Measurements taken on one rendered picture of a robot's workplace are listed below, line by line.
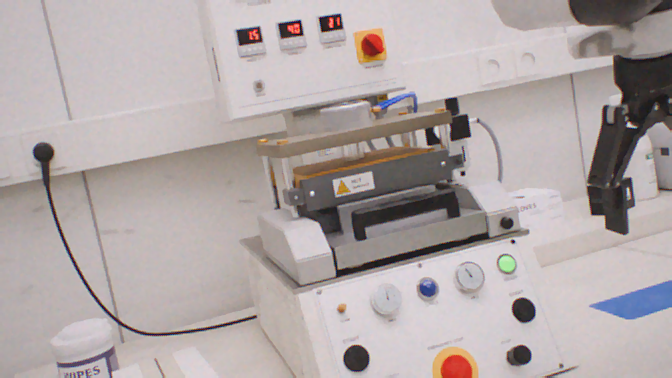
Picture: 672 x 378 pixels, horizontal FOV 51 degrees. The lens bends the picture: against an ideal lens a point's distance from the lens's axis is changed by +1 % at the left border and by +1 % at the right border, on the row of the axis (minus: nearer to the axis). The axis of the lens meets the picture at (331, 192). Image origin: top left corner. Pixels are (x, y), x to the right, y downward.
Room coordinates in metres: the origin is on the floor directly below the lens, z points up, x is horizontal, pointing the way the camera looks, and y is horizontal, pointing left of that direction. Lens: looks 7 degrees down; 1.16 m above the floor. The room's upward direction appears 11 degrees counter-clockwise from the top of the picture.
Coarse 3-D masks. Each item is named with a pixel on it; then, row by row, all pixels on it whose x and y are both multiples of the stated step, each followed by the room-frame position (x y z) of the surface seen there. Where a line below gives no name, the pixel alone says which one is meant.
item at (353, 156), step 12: (360, 144) 1.11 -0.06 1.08; (348, 156) 1.10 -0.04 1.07; (360, 156) 1.10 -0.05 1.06; (372, 156) 1.11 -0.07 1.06; (384, 156) 1.07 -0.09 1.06; (396, 156) 1.05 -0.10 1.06; (300, 168) 1.14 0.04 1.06; (312, 168) 1.10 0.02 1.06; (324, 168) 1.06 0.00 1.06; (336, 168) 1.03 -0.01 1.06; (348, 168) 1.03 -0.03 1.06
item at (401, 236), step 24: (408, 192) 1.01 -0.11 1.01; (432, 216) 0.99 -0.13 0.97; (480, 216) 0.96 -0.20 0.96; (336, 240) 0.94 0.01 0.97; (384, 240) 0.92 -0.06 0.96; (408, 240) 0.93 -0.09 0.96; (432, 240) 0.94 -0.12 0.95; (456, 240) 0.97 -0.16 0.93; (336, 264) 0.90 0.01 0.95; (360, 264) 0.92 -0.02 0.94
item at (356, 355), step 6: (354, 348) 0.85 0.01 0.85; (360, 348) 0.85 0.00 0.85; (348, 354) 0.85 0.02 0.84; (354, 354) 0.85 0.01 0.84; (360, 354) 0.85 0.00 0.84; (366, 354) 0.85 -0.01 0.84; (348, 360) 0.84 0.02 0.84; (354, 360) 0.84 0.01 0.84; (360, 360) 0.84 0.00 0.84; (366, 360) 0.85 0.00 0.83; (354, 366) 0.84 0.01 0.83; (360, 366) 0.84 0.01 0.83
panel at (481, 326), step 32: (448, 256) 0.94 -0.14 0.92; (480, 256) 0.94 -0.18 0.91; (512, 256) 0.95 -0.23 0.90; (320, 288) 0.89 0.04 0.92; (352, 288) 0.89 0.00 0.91; (416, 288) 0.91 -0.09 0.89; (448, 288) 0.91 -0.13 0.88; (512, 288) 0.93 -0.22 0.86; (352, 320) 0.88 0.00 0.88; (384, 320) 0.88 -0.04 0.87; (416, 320) 0.89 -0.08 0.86; (448, 320) 0.89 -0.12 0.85; (480, 320) 0.90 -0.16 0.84; (512, 320) 0.91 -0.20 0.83; (544, 320) 0.91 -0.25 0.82; (384, 352) 0.86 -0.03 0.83; (416, 352) 0.87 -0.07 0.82; (448, 352) 0.87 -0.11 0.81; (480, 352) 0.88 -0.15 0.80; (544, 352) 0.89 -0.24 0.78
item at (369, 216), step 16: (432, 192) 0.95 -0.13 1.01; (448, 192) 0.95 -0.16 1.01; (368, 208) 0.92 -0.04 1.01; (384, 208) 0.92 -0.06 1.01; (400, 208) 0.93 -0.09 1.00; (416, 208) 0.93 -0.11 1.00; (432, 208) 0.94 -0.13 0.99; (448, 208) 0.95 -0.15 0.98; (352, 224) 0.92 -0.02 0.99; (368, 224) 0.91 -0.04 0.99
